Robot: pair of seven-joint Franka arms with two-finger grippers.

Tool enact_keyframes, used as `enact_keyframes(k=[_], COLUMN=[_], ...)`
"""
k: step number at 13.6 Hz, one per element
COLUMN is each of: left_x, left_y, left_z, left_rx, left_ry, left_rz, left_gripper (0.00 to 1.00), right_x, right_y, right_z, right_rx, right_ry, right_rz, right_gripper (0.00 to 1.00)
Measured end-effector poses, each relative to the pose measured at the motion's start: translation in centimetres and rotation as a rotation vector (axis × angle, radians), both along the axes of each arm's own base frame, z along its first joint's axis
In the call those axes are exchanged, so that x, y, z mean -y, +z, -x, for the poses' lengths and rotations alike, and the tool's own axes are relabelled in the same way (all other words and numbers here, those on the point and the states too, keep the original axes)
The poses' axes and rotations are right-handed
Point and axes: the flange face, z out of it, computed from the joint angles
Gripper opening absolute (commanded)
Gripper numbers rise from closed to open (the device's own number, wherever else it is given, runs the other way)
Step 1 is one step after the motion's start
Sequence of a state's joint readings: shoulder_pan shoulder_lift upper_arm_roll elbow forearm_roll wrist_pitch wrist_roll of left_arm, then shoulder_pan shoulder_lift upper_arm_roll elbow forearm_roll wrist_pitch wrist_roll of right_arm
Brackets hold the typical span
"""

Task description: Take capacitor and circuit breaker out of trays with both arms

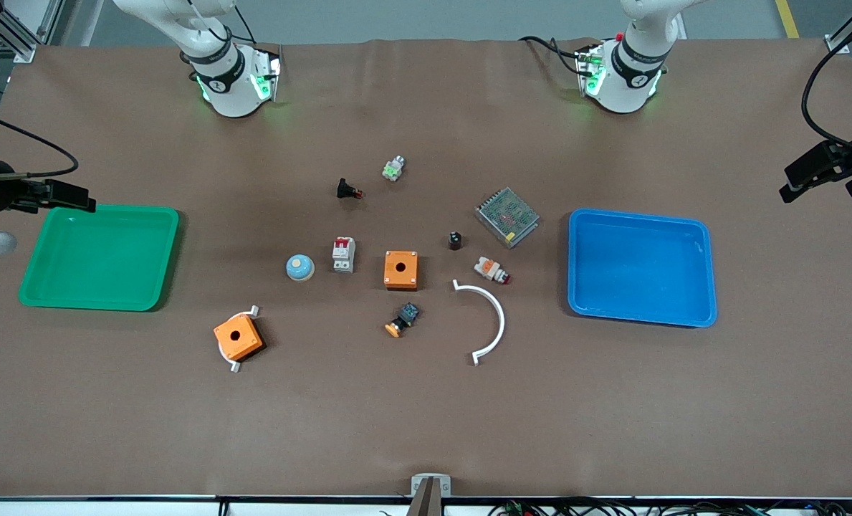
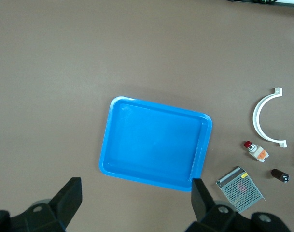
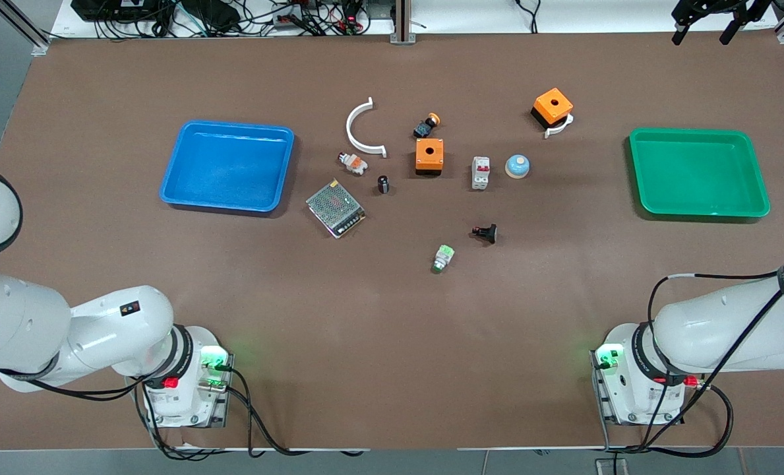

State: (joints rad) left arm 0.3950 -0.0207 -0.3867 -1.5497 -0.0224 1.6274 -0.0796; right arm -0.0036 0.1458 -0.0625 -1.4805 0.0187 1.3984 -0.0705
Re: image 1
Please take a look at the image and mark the grey red circuit breaker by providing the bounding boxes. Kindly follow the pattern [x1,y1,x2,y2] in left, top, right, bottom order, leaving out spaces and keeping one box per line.
[332,236,357,274]

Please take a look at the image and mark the green plastic tray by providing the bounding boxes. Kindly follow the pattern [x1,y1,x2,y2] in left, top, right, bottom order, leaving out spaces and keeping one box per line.
[17,204,181,312]

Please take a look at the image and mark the blue plastic tray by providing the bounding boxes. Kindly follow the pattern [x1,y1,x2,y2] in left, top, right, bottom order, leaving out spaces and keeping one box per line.
[567,208,718,328]

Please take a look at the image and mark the orange button box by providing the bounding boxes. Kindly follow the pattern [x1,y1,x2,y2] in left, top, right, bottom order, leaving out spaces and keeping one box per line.
[214,314,264,362]
[384,250,419,291]

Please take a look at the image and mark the metal mesh power supply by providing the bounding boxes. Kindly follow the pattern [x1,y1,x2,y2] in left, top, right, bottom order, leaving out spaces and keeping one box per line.
[474,187,541,249]

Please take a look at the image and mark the red orange indicator lamp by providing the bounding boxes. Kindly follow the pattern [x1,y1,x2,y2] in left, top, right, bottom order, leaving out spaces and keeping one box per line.
[474,257,512,285]

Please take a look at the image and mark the orange black push button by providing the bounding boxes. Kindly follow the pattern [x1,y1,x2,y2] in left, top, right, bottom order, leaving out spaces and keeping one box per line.
[385,302,421,338]

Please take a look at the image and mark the brown table mat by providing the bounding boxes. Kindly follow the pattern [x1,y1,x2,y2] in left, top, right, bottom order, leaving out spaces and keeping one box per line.
[0,39,852,499]

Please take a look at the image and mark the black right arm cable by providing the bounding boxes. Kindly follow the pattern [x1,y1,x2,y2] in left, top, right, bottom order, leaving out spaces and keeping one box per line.
[0,111,80,180]

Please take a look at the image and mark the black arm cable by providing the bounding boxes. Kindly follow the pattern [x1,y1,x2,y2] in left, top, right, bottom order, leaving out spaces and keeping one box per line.
[0,111,80,180]
[801,27,852,157]

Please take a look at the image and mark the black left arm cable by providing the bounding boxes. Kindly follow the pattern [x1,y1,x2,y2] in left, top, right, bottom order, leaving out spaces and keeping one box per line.
[801,27,852,157]

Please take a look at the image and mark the white curved plastic bracket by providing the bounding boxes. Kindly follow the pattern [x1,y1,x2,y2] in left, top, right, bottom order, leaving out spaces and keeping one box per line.
[452,279,506,366]
[219,305,260,374]

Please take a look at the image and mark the black base cable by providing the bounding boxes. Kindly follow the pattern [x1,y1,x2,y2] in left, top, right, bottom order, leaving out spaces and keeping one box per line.
[207,0,258,45]
[519,34,588,76]

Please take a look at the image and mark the black cable bundle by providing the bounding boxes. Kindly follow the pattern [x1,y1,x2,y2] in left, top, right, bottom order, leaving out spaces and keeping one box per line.
[487,497,852,516]

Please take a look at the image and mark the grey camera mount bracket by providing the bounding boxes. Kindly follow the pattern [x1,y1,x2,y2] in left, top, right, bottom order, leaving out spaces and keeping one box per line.
[410,473,452,516]

